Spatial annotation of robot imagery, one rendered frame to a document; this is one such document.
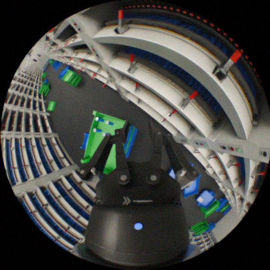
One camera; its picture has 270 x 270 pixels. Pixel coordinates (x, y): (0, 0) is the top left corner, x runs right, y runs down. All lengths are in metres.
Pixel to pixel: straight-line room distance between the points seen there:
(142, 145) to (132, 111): 0.38
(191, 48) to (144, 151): 0.82
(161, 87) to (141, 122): 0.55
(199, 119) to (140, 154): 0.66
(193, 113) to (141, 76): 0.27
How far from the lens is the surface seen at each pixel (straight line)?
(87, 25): 0.43
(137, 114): 0.85
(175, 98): 0.34
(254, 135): 0.29
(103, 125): 0.48
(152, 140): 0.16
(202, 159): 0.93
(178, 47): 0.21
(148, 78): 0.37
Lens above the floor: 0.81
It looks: 84 degrees down
